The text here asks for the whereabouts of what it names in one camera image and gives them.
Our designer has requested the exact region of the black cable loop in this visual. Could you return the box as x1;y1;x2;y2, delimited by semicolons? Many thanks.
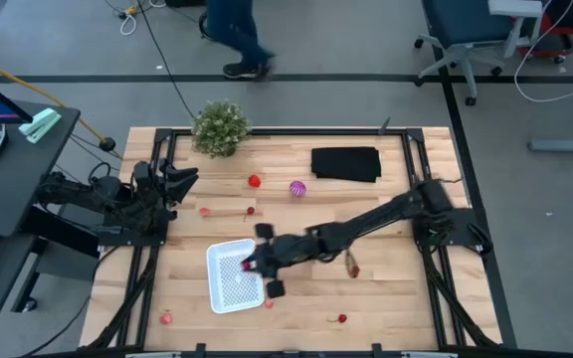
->
197;10;218;42

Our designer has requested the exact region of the mint green stapler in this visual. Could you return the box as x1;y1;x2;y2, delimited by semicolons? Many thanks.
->
17;107;63;145

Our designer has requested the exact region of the coiled white floor cable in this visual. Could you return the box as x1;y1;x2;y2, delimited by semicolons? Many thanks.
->
118;12;139;37

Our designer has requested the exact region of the person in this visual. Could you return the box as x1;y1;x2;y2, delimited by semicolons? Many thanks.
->
199;0;277;81

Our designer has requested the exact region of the white perforated plastic basket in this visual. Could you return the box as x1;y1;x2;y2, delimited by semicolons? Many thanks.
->
205;238;267;315

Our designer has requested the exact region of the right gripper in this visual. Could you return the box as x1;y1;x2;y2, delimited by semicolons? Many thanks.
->
244;223;328;299

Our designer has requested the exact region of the long black floor cable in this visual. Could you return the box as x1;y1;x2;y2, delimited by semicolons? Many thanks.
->
135;0;197;120

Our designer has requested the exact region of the red and black cart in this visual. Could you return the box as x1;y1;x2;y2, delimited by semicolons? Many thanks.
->
517;0;573;65

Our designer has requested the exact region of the yellow rod with black knob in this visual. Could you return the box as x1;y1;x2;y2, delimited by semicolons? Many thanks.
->
0;52;117;153

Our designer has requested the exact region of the grey desk foot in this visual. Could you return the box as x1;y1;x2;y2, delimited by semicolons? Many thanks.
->
526;126;573;154

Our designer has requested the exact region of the white-framed dark office chair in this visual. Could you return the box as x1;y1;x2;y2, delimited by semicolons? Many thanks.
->
413;0;545;107

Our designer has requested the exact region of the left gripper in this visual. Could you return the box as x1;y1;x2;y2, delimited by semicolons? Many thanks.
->
131;159;200;209

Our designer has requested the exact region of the black metal table frame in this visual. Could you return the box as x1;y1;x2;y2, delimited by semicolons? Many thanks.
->
87;126;505;358

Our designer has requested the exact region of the black side desk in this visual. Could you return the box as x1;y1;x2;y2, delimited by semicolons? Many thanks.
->
0;101;82;238

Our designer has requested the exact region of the folded black cloth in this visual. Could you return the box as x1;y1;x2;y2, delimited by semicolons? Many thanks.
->
309;145;383;184

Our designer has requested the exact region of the potted green plant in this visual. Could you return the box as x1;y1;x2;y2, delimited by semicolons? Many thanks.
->
190;98;253;159

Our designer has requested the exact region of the long white floor cable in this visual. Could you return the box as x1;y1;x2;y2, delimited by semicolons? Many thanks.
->
513;0;573;104

